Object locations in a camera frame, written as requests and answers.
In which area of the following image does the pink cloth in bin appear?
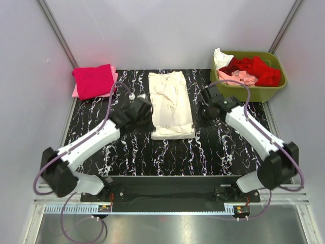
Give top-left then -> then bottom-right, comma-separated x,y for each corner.
217,70 -> 258,86

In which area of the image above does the cream white t shirt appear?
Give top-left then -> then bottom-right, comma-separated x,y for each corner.
148,71 -> 195,140

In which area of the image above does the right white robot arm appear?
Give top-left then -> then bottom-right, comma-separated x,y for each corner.
198,86 -> 300,202

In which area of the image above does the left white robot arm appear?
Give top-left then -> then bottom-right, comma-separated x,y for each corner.
41,94 -> 154,201

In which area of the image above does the folded magenta t shirt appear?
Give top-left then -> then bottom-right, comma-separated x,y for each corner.
72,64 -> 117,100

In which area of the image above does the dark red cloth in bin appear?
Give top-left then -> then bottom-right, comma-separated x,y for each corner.
219,57 -> 238,76

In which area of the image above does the olive green plastic bin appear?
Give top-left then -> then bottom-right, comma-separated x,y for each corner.
224,50 -> 287,103

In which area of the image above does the white cloth in bin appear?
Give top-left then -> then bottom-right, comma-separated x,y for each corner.
213,48 -> 234,70

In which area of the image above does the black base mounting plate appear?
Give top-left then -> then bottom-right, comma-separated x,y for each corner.
81,176 -> 266,215

